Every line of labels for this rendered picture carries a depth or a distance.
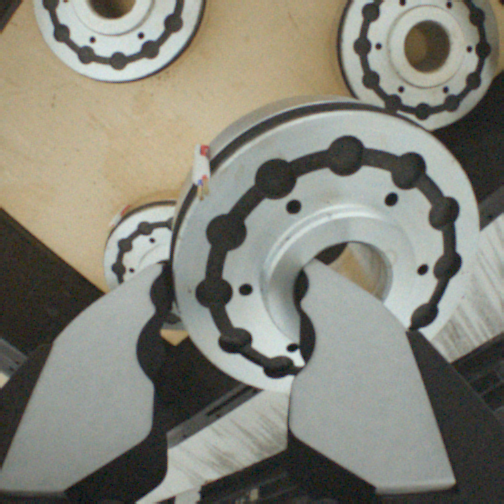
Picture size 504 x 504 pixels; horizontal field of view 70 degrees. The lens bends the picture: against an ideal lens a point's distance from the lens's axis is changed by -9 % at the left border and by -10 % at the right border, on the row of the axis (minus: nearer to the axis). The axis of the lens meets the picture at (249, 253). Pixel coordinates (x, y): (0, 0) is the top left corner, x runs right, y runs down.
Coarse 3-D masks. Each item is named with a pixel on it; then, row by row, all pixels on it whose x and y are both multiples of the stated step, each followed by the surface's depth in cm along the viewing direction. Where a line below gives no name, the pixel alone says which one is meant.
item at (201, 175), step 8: (200, 152) 11; (200, 160) 10; (200, 168) 9; (208, 168) 10; (200, 176) 9; (208, 176) 9; (200, 184) 9; (200, 192) 8; (208, 192) 8; (200, 200) 8
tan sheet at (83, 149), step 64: (128, 0) 22; (256, 0) 22; (320, 0) 22; (0, 64) 24; (64, 64) 24; (192, 64) 24; (256, 64) 24; (320, 64) 24; (0, 128) 26; (64, 128) 26; (128, 128) 26; (192, 128) 26; (0, 192) 28; (64, 192) 28; (128, 192) 28; (64, 256) 31
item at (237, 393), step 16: (496, 192) 18; (480, 208) 18; (496, 208) 18; (480, 224) 19; (0, 336) 22; (0, 352) 22; (16, 352) 22; (240, 384) 23; (208, 400) 25; (224, 400) 24; (240, 400) 24; (192, 416) 25; (208, 416) 25; (176, 432) 25; (192, 432) 25
